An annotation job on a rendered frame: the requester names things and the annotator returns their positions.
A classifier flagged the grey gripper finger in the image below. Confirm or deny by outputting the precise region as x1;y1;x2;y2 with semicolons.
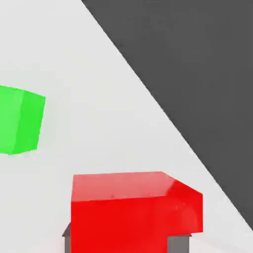
167;233;193;253

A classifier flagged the small red cube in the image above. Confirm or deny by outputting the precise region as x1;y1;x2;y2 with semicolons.
70;171;204;253

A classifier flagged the small green cube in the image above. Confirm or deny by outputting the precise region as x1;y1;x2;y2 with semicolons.
0;85;46;156

